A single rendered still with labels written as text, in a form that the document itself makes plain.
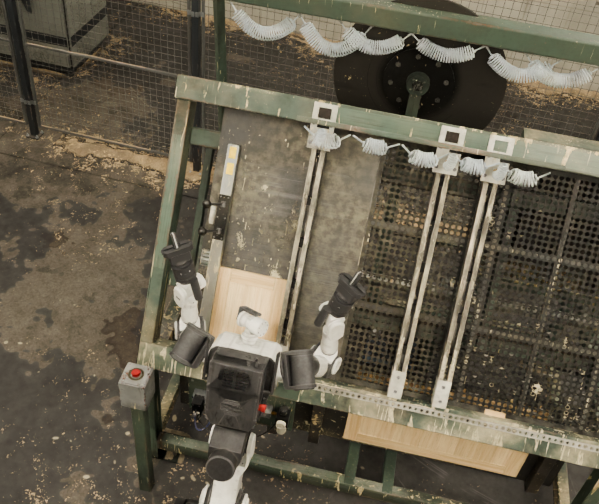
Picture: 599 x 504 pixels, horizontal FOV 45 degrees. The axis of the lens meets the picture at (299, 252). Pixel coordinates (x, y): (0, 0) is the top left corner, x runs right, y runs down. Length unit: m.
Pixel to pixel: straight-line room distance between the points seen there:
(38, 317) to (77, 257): 0.57
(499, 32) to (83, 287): 3.04
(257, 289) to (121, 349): 1.53
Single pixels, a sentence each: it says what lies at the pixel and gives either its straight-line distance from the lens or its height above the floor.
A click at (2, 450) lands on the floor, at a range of 4.28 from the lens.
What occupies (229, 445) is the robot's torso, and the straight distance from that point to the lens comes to 2.87.
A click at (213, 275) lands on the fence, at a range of 3.25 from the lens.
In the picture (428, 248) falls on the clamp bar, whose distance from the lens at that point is 3.14.
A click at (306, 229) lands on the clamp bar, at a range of 3.12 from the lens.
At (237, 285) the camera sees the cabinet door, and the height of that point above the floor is 1.17.
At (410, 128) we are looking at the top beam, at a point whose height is 1.91.
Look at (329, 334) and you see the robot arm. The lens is 2.86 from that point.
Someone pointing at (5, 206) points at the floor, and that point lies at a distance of 5.69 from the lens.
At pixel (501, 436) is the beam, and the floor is 0.85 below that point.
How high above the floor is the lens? 3.50
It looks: 42 degrees down
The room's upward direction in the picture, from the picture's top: 7 degrees clockwise
